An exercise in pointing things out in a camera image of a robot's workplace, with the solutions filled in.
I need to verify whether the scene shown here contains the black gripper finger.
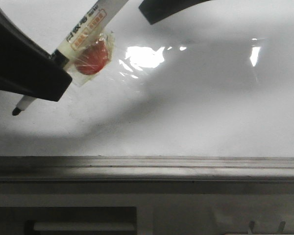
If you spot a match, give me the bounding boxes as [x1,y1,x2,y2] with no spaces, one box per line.
[138,0,206,25]
[0,8,72,101]

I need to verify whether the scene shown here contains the white black whiteboard marker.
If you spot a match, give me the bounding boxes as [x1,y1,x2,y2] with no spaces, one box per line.
[11,0,129,117]

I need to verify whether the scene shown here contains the red magnet with clear tape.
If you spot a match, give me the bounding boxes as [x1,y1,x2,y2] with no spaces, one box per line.
[68,31,115,86]

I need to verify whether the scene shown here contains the grey metal whiteboard frame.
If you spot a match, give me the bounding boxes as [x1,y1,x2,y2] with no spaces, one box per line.
[0,156,294,182]

